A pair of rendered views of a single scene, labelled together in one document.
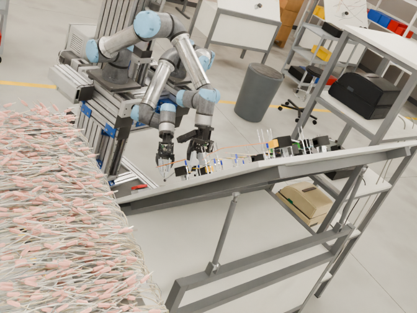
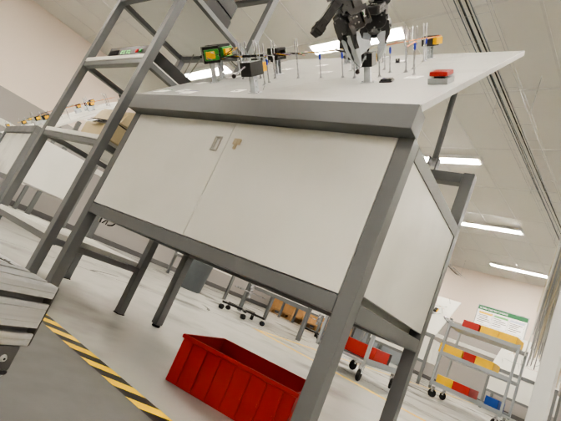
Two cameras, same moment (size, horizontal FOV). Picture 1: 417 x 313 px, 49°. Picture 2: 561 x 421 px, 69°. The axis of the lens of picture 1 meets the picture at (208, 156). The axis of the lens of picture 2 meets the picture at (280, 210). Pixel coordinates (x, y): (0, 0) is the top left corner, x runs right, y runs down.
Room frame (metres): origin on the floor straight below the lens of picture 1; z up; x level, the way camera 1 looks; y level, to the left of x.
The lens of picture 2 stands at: (1.90, 1.22, 0.34)
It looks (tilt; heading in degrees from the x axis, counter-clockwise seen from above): 12 degrees up; 267
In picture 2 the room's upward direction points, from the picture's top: 24 degrees clockwise
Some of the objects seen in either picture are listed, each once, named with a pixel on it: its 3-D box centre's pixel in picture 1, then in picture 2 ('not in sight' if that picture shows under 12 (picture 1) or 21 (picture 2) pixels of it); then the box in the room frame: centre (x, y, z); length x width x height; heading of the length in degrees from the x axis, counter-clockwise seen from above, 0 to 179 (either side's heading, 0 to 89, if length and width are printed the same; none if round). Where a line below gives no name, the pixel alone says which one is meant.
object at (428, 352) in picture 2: not in sight; (410, 329); (-1.62, -6.35, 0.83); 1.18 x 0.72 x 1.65; 130
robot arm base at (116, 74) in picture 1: (116, 69); not in sight; (2.37, 0.65, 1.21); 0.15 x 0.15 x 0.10
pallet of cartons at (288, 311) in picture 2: not in sight; (298, 308); (-0.16, -9.95, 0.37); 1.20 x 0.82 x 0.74; 37
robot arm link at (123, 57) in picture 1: (120, 50); not in sight; (2.36, 0.66, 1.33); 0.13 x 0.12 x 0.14; 147
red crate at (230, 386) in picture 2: not in sight; (246, 382); (1.72, -0.11, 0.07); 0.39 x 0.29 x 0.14; 154
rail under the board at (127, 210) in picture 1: (196, 194); (238, 110); (2.09, -0.02, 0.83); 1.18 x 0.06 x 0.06; 139
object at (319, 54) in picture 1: (321, 58); not in sight; (7.55, -1.09, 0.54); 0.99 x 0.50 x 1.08; 133
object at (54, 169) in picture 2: not in sight; (55, 149); (4.00, -2.94, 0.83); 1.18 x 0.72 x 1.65; 131
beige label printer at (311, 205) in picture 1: (303, 200); (128, 134); (2.60, -0.67, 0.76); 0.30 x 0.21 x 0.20; 52
